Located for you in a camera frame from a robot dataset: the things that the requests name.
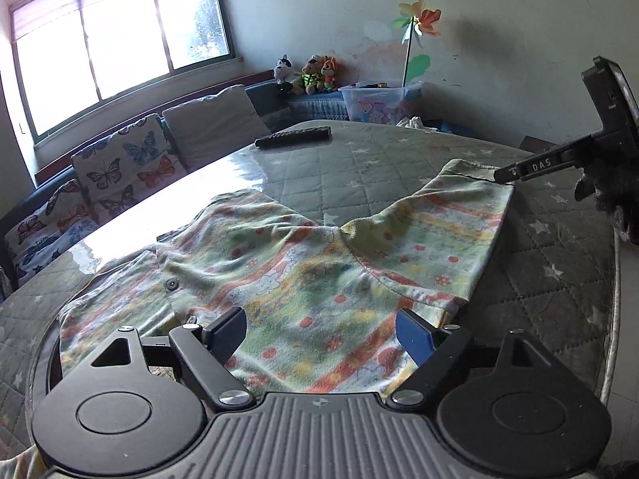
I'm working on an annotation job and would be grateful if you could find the black and white plush toy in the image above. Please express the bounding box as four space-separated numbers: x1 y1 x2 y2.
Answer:
272 54 297 85

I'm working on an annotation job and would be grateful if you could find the yellow green plush bear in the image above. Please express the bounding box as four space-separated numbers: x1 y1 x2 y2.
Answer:
292 54 325 96

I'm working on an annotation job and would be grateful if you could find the blue patterned bench pad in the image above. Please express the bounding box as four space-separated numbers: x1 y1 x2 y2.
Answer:
288 92 351 122

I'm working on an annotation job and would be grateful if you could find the floral pastel shirt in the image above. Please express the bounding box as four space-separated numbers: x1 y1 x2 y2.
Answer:
59 158 516 396

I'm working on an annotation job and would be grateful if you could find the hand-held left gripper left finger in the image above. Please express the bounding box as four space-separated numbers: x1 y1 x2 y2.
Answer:
90 307 256 410

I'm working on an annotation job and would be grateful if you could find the plain grey cushion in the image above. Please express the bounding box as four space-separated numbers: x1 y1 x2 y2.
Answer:
162 85 273 171

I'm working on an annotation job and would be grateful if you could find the grey quilted star table cover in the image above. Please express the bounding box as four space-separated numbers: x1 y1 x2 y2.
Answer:
0 120 624 479

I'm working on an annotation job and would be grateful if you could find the person's right hand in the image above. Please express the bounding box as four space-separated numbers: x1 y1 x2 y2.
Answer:
573 160 639 246

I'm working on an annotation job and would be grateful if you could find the dark blue sofa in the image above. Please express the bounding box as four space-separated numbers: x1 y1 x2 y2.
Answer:
0 82 300 293

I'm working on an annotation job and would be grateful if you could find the window with metal frame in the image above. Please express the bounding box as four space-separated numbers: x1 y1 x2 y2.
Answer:
9 0 236 141

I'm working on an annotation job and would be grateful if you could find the orange plush toy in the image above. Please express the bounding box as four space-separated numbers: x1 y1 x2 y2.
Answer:
319 56 341 93

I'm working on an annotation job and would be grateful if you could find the black remote control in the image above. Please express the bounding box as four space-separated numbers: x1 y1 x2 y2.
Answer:
254 126 333 149

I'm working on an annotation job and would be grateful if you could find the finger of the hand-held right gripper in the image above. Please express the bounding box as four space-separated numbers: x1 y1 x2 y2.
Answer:
494 135 607 183

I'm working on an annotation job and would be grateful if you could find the butterfly print cushion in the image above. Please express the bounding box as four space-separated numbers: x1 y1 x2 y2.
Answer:
4 178 101 291
71 114 189 226

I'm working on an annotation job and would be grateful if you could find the colourful pinwheel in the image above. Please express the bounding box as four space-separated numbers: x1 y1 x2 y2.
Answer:
392 2 443 89

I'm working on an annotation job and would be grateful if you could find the clear plastic storage box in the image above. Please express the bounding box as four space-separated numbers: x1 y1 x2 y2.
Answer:
339 80 425 125

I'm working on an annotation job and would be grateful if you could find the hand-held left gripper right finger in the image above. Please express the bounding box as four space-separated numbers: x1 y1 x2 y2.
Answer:
383 309 546 406

